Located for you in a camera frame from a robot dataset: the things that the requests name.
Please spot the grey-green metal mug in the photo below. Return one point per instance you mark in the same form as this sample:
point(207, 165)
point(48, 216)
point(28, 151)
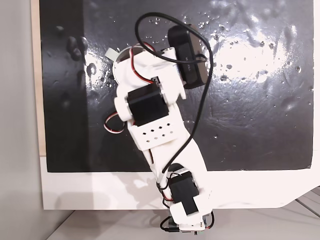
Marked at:
point(111, 53)

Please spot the black glossy table mat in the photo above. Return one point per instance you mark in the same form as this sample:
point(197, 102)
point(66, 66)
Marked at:
point(250, 125)

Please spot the tan wooden board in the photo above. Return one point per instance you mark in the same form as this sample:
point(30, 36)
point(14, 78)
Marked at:
point(36, 75)

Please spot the white board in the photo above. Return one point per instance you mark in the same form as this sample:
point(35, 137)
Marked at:
point(100, 190)

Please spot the black oval camera box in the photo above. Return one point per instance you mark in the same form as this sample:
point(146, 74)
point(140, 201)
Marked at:
point(190, 60)

